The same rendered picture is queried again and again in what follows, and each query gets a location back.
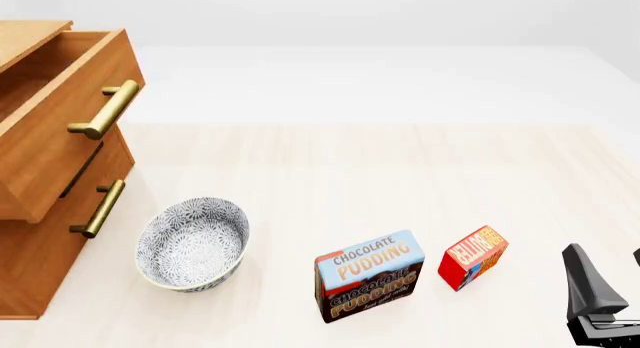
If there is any open wooden drawer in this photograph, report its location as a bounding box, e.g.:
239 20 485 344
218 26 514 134
0 28 147 225

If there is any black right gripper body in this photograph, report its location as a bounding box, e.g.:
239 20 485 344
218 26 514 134
566 312 640 348

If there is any closed wooden drawer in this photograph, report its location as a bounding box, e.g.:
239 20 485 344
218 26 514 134
0 123 136 320

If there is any chocolate pudding box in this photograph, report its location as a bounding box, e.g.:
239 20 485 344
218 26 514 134
314 228 426 324

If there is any patterned grey white bowl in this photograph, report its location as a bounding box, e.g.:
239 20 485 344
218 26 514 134
134 196 251 294

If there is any wooden cabinet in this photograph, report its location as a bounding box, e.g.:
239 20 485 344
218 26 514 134
0 19 136 321

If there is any red butter box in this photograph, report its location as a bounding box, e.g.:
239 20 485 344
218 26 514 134
437 225 510 293

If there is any brass handle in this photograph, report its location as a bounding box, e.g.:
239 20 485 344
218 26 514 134
68 178 127 240
67 78 141 141

